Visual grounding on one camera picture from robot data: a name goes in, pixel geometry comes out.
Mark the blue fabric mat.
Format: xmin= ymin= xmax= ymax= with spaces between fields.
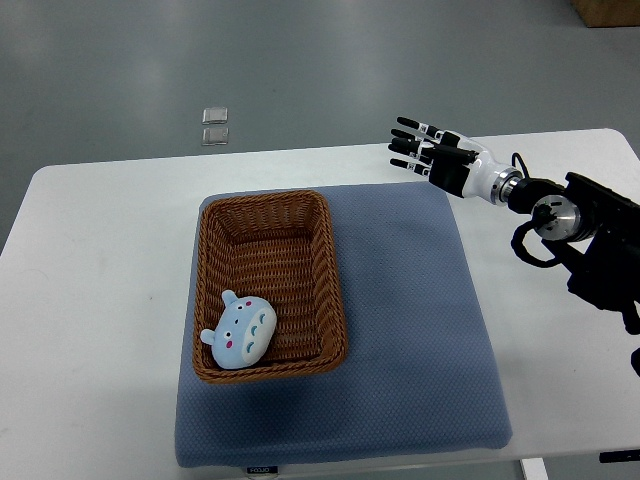
xmin=175 ymin=182 xmax=512 ymax=468

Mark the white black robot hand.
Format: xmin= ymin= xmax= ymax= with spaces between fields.
xmin=388 ymin=116 xmax=523 ymax=203

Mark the blue plush toy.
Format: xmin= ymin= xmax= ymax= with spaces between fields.
xmin=200 ymin=290 xmax=277 ymax=370

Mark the brown wicker basket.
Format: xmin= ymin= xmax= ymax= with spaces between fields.
xmin=191 ymin=190 xmax=348 ymax=384

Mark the black table control panel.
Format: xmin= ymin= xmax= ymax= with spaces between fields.
xmin=599 ymin=449 xmax=640 ymax=464

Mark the white table leg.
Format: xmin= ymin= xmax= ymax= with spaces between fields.
xmin=520 ymin=457 xmax=549 ymax=480

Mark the upper metal floor plate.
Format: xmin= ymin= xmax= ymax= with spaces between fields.
xmin=202 ymin=106 xmax=228 ymax=125

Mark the brown cardboard box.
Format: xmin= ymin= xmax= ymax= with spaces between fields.
xmin=570 ymin=0 xmax=639 ymax=28

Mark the black cable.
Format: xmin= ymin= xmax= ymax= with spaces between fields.
xmin=509 ymin=152 xmax=532 ymax=180

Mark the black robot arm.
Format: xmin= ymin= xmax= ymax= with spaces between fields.
xmin=388 ymin=117 xmax=639 ymax=335

